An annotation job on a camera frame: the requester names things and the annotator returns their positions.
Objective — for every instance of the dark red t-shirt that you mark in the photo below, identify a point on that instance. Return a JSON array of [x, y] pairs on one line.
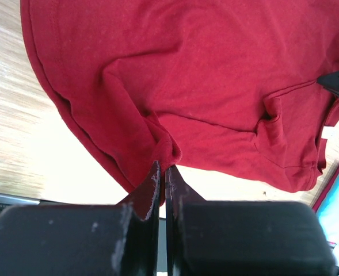
[[229, 86]]

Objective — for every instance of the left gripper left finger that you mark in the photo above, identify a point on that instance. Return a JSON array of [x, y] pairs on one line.
[[119, 239]]

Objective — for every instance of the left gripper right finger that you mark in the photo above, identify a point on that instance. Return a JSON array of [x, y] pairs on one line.
[[241, 237]]

